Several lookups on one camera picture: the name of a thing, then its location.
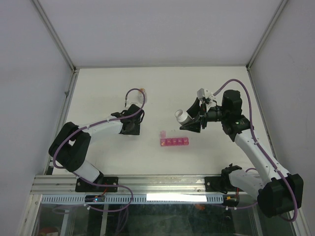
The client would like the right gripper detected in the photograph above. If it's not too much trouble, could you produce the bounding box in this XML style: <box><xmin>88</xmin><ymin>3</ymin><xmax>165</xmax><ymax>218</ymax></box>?
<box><xmin>179</xmin><ymin>97</ymin><xmax>228</xmax><ymax>133</ymax></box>

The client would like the white blue pill bottle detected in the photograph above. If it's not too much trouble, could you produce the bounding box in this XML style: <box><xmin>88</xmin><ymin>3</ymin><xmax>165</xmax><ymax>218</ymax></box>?
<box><xmin>175</xmin><ymin>110</ymin><xmax>192</xmax><ymax>125</ymax></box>

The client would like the pink pill organizer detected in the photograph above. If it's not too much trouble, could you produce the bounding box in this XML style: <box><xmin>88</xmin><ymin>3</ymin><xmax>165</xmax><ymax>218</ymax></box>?
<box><xmin>159</xmin><ymin>131</ymin><xmax>189</xmax><ymax>147</ymax></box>

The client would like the clear glass pill bottle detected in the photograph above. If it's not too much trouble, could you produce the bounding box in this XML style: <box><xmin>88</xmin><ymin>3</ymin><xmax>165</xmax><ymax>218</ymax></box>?
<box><xmin>138</xmin><ymin>90</ymin><xmax>148</xmax><ymax>104</ymax></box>

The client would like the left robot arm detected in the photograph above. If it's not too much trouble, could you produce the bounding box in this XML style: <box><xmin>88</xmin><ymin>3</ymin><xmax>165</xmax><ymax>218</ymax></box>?
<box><xmin>48</xmin><ymin>104</ymin><xmax>145</xmax><ymax>191</ymax></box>

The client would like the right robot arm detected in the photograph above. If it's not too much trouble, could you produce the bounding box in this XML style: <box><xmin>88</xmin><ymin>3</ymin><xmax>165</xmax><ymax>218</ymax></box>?
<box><xmin>175</xmin><ymin>89</ymin><xmax>304</xmax><ymax>218</ymax></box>

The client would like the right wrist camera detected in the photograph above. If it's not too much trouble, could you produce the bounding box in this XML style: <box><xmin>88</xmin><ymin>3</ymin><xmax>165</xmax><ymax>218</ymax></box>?
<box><xmin>197</xmin><ymin>88</ymin><xmax>217</xmax><ymax>112</ymax></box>

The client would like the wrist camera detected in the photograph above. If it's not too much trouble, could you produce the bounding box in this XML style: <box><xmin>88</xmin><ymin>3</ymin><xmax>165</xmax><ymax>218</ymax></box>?
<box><xmin>125</xmin><ymin>97</ymin><xmax>141</xmax><ymax>107</ymax></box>
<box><xmin>197</xmin><ymin>88</ymin><xmax>217</xmax><ymax>112</ymax></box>

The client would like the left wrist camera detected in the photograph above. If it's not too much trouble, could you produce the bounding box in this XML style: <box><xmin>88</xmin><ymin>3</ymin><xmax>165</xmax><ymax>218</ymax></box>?
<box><xmin>125</xmin><ymin>97</ymin><xmax>141</xmax><ymax>107</ymax></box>

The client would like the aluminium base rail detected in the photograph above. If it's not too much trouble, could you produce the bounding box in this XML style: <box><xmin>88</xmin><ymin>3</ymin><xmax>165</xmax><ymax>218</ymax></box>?
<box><xmin>31</xmin><ymin>175</ymin><xmax>220</xmax><ymax>194</ymax></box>

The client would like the white slotted cable duct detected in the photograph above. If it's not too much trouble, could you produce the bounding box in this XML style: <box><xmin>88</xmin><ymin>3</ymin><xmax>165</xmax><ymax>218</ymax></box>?
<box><xmin>41</xmin><ymin>193</ymin><xmax>223</xmax><ymax>205</ymax></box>

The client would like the left aluminium frame post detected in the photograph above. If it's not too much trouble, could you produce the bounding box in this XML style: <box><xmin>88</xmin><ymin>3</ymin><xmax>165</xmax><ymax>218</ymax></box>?
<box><xmin>31</xmin><ymin>0</ymin><xmax>76</xmax><ymax>71</ymax></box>

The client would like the aluminium frame post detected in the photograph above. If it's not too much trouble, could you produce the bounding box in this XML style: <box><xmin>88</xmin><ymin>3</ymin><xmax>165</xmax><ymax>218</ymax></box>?
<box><xmin>247</xmin><ymin>0</ymin><xmax>290</xmax><ymax>71</ymax></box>
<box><xmin>31</xmin><ymin>0</ymin><xmax>76</xmax><ymax>71</ymax></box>

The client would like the right aluminium frame post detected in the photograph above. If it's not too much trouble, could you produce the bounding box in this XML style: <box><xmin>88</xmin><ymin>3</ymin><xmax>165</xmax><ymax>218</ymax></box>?
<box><xmin>247</xmin><ymin>0</ymin><xmax>290</xmax><ymax>71</ymax></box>

